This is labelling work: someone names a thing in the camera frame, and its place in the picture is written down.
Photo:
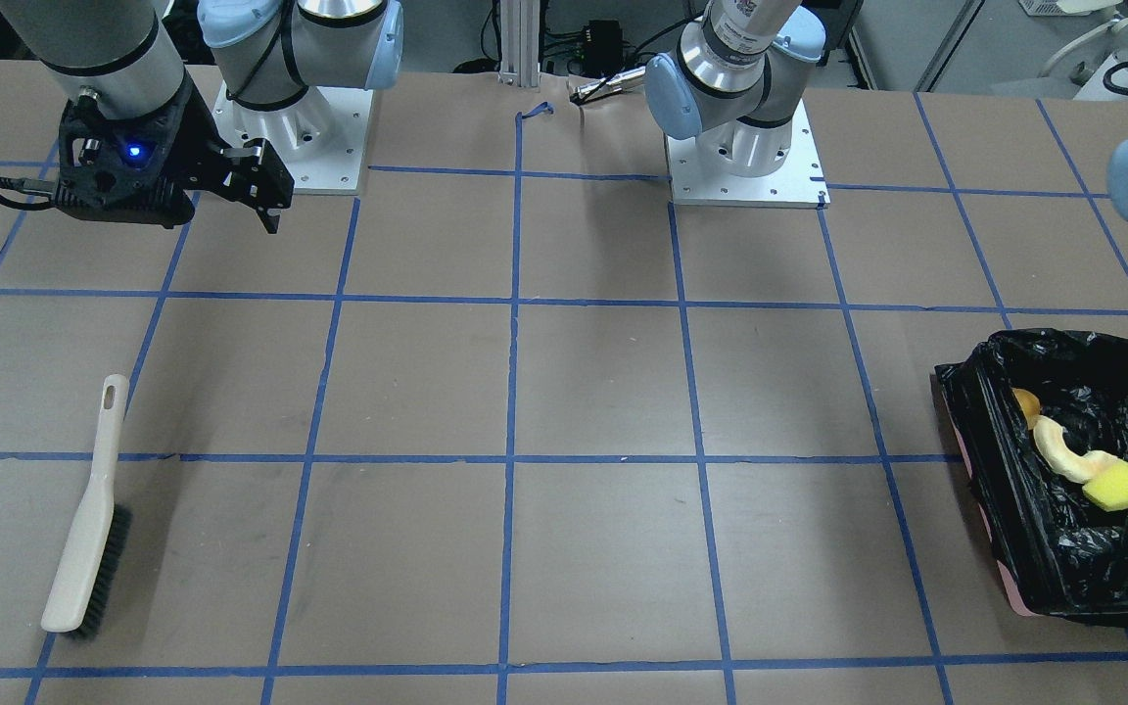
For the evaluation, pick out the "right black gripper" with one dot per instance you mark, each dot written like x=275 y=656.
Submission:
x=195 y=147

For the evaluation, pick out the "beige hand brush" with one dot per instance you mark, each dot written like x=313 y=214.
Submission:
x=80 y=592

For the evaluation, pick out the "orange fruit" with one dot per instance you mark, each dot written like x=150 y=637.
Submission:
x=1029 y=406

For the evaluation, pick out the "pale banana peel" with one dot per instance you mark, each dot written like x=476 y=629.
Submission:
x=1077 y=467

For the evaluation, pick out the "yellow sponge piece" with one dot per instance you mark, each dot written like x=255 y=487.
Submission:
x=1109 y=489

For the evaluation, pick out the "black lined trash bin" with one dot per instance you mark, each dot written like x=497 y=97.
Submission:
x=1057 y=553

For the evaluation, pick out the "black power brick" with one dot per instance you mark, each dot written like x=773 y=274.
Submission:
x=602 y=44

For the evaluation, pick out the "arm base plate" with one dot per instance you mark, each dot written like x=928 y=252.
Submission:
x=323 y=139
x=740 y=165

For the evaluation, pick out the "aluminium frame post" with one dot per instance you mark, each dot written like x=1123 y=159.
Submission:
x=519 y=43

